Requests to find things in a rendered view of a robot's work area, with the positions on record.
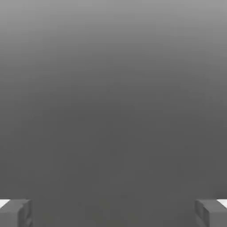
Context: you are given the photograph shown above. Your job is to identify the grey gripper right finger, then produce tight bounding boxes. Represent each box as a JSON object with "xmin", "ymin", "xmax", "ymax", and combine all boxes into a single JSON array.
[{"xmin": 194, "ymin": 199, "xmax": 227, "ymax": 227}]

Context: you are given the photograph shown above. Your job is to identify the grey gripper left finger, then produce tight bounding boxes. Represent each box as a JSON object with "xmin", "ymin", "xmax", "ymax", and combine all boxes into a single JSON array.
[{"xmin": 0, "ymin": 199, "xmax": 34, "ymax": 227}]

